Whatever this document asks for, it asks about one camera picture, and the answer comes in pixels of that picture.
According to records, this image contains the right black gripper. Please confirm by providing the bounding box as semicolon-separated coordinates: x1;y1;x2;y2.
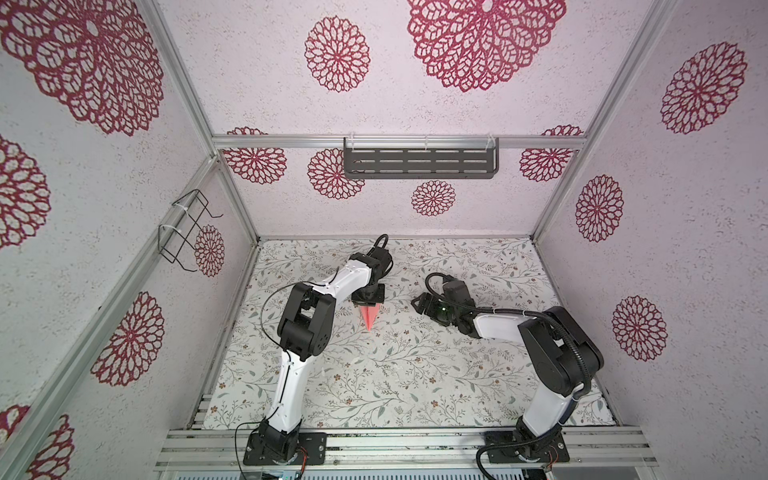
411;292;459;326

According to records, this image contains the pink square paper sheet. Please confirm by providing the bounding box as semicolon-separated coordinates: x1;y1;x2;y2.
359;303;381;331

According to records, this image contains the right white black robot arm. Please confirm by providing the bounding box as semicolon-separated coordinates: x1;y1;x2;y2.
411;292;604;447

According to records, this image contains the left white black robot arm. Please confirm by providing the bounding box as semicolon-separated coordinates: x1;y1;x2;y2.
258;246;393;456

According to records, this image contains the dark grey slotted wall shelf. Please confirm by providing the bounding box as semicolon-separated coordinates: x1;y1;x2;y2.
342;138;499;180

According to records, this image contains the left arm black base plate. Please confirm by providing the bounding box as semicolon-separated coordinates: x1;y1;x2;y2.
242;432;328;466

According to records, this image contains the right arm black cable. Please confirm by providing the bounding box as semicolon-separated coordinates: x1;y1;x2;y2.
423;272;595;480

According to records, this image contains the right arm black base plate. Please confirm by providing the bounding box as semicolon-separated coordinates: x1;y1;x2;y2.
483;429;570;464

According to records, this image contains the black wire wall rack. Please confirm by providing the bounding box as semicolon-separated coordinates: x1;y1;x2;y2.
156;189;222;273

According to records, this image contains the aluminium front rail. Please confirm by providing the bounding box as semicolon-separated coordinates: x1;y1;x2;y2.
153;426;659;473

